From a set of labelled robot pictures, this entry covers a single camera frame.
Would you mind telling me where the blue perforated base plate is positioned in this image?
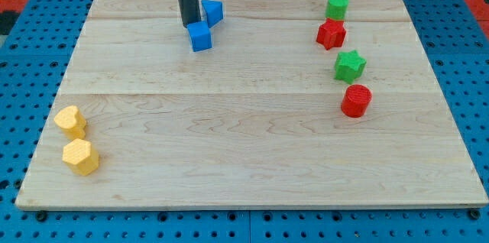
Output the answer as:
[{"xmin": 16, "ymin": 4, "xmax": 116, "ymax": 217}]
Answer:
[{"xmin": 1, "ymin": 0, "xmax": 488, "ymax": 242}]

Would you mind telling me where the light wooden board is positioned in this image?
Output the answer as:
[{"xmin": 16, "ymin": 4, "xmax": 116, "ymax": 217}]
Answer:
[{"xmin": 15, "ymin": 0, "xmax": 488, "ymax": 211}]

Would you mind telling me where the green star block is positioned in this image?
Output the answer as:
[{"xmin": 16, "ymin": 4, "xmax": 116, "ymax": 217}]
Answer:
[{"xmin": 334, "ymin": 50, "xmax": 367, "ymax": 84}]

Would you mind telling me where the yellow hexagon block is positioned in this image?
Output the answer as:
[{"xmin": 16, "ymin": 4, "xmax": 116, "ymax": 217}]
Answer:
[{"xmin": 62, "ymin": 138, "xmax": 99, "ymax": 176}]

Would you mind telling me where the green cylinder block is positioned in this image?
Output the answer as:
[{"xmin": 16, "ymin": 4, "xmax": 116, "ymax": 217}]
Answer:
[{"xmin": 325, "ymin": 0, "xmax": 349, "ymax": 20}]

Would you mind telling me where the blue cube block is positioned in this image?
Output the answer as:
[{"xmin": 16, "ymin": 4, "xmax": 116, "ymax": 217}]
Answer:
[{"xmin": 186, "ymin": 21, "xmax": 212, "ymax": 52}]

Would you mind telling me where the red cylinder block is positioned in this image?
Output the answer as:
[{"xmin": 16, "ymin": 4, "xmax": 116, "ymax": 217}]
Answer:
[{"xmin": 341, "ymin": 84, "xmax": 372, "ymax": 118}]

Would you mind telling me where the blue triangle block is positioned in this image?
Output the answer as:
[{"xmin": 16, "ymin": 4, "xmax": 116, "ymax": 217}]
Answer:
[{"xmin": 201, "ymin": 0, "xmax": 224, "ymax": 28}]

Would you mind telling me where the yellow heart block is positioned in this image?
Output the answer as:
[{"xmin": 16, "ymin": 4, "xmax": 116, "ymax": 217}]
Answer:
[{"xmin": 53, "ymin": 105, "xmax": 87, "ymax": 140}]

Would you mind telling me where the red star block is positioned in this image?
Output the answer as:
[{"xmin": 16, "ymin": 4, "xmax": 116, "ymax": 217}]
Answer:
[{"xmin": 316, "ymin": 18, "xmax": 346, "ymax": 50}]

